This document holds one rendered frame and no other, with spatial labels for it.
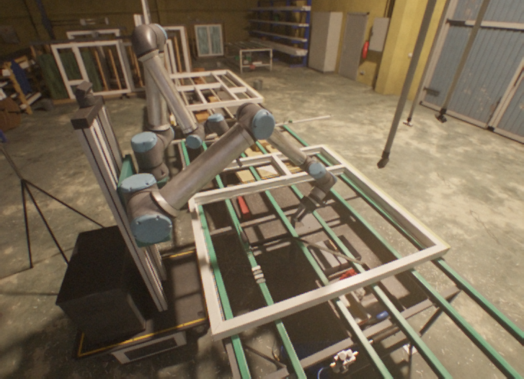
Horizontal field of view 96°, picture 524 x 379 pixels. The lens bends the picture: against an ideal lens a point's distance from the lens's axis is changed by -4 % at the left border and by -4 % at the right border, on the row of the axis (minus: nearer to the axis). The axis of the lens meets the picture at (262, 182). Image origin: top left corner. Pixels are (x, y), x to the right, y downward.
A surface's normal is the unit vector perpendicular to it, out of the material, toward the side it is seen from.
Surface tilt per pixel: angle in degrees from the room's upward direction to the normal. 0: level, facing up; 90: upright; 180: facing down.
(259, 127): 86
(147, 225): 92
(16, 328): 0
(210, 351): 0
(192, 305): 0
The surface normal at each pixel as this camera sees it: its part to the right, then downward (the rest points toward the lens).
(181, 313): 0.00, -0.82
